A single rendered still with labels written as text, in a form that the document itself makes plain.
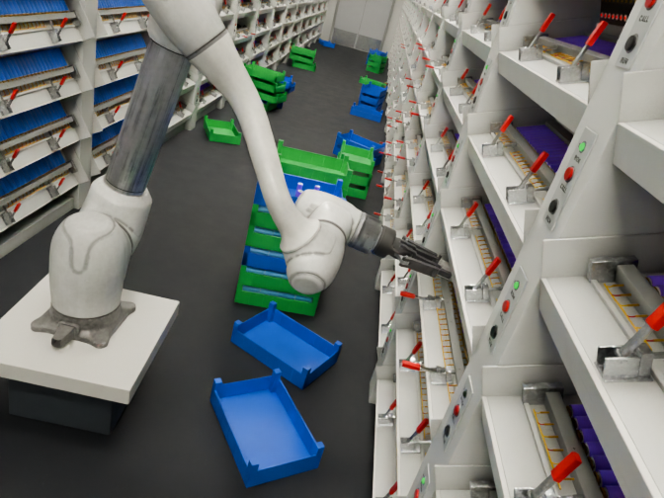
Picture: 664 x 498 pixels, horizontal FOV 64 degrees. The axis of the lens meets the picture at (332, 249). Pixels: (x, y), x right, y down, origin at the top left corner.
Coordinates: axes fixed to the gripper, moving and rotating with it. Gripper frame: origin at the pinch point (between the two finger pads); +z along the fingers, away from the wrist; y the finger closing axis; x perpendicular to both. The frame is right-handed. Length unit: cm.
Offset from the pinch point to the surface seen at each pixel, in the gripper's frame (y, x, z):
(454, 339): 24.0, -3.1, 0.4
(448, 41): -151, 39, -10
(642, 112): 59, 51, -12
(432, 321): 13.5, -7.2, -1.9
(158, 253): -62, -71, -84
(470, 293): 34.7, 12.9, -6.3
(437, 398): 39.2, -7.4, -2.2
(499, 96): -11.1, 40.2, -8.9
